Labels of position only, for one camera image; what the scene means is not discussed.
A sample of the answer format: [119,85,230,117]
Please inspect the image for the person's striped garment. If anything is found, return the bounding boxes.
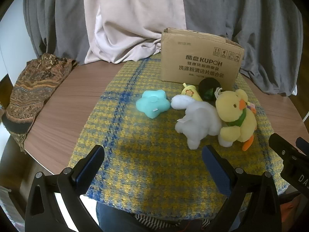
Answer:
[134,213,210,228]

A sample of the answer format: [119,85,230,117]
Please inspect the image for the small yellow flower plush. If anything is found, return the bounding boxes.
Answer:
[181,83,204,102]

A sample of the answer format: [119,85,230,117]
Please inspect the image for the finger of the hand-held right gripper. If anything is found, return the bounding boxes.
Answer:
[296,137,309,154]
[269,132,309,166]

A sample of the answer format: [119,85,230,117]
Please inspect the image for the white plush toy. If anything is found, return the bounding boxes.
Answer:
[171,95,222,150]

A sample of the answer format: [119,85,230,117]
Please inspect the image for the teal star plush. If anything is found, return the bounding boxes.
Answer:
[136,89,171,119]

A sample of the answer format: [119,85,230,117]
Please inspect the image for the brown patterned cloth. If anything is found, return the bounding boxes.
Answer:
[1,53,79,151]

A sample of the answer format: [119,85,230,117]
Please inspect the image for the black ball toy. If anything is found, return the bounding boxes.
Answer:
[198,78,222,101]

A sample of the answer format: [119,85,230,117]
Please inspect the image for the brown cardboard box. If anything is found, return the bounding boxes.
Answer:
[160,27,245,90]

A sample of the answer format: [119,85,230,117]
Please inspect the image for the yellow duck plush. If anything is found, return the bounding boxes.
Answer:
[215,89,258,151]

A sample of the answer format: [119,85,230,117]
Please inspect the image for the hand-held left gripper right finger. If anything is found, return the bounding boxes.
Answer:
[202,145,283,232]

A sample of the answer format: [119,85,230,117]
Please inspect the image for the grey draped cloth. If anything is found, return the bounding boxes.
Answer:
[23,0,303,97]

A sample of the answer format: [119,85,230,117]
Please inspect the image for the pale pink draped cloth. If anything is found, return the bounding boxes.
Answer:
[84,0,187,66]

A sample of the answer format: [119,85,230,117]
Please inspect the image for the person's dark trousers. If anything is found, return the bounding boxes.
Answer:
[96,202,218,232]

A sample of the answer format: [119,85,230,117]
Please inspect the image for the yellow blue woven mat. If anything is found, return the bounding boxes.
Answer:
[68,53,290,219]

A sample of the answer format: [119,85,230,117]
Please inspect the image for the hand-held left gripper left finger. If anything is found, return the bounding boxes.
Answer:
[24,144,105,232]

